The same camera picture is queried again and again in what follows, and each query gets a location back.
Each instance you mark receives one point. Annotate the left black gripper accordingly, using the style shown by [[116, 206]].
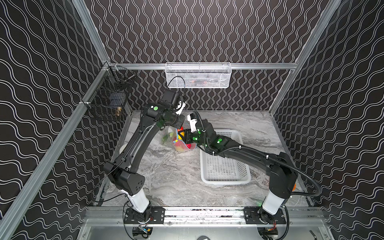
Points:
[[173, 129]]

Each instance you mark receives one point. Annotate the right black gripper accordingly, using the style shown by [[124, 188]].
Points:
[[186, 135]]

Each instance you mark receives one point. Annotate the red yellow toy mango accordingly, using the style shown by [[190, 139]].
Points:
[[181, 134]]

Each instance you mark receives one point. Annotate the clear blue-zip bag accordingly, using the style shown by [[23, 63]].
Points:
[[170, 139]]

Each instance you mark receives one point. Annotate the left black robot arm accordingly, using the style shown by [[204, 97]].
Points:
[[122, 172]]

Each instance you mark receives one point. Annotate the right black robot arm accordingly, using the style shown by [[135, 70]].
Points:
[[282, 175]]

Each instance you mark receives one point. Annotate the white plastic perforated basket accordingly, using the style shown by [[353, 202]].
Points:
[[216, 170]]

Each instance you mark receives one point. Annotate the white tape roll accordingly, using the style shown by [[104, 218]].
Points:
[[122, 148]]

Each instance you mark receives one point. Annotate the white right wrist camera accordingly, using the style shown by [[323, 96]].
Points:
[[192, 121]]

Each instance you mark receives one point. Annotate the white wire wall basket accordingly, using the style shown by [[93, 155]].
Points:
[[198, 75]]

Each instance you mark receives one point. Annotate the black wire wall basket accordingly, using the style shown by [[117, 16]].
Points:
[[109, 102]]

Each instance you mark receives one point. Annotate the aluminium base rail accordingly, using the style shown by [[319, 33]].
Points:
[[204, 217]]

